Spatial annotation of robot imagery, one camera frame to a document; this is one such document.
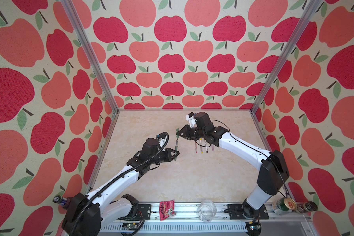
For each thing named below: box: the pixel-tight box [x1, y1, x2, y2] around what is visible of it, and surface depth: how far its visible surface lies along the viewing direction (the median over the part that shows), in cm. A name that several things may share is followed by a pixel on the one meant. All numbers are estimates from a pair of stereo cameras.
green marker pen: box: [174, 138, 178, 161], surface depth 80 cm
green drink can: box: [276, 197, 297, 211], surface depth 69 cm
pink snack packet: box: [159, 199, 177, 221], surface depth 76 cm
